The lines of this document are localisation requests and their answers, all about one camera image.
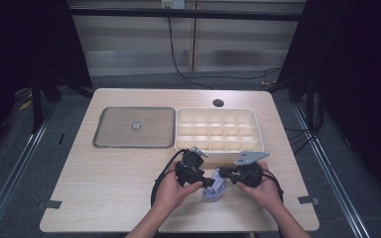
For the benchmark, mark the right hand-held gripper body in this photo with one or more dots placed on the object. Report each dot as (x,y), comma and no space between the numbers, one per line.
(249,175)

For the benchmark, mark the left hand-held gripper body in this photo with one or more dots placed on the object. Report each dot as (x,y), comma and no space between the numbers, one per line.
(190,168)

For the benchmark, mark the light purple sock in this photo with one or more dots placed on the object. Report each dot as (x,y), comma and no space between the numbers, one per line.
(215,192)

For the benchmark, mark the cream divided storage box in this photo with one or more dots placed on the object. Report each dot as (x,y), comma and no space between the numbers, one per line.
(218,129)

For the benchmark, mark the person's right hand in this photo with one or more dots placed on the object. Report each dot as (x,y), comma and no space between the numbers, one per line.
(266,193)

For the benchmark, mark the person's left hand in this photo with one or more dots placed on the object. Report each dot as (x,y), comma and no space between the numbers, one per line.
(170,195)

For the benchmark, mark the grey flat box lid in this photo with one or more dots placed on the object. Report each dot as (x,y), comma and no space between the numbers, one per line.
(152,129)

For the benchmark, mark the grey tape strip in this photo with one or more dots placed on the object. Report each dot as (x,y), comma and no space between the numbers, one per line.
(308,200)
(53,204)

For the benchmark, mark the round black table grommet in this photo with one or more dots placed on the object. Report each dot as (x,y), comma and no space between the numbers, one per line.
(218,102)

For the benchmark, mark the black metal stand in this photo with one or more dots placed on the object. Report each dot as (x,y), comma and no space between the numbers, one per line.
(309,102)
(37,105)

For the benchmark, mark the small black floor tape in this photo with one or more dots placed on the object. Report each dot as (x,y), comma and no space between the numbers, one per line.
(61,138)

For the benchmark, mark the dark curtain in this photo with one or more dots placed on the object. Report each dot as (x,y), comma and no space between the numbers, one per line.
(360,82)
(20,49)

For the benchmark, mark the yellow floor object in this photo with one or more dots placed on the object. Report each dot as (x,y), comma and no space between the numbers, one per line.
(25,105)

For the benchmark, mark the metal floor rail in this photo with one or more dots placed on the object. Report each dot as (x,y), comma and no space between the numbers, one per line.
(327,172)
(13,172)

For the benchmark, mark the white wall outlet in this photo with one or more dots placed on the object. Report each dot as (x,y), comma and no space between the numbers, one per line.
(173,4)

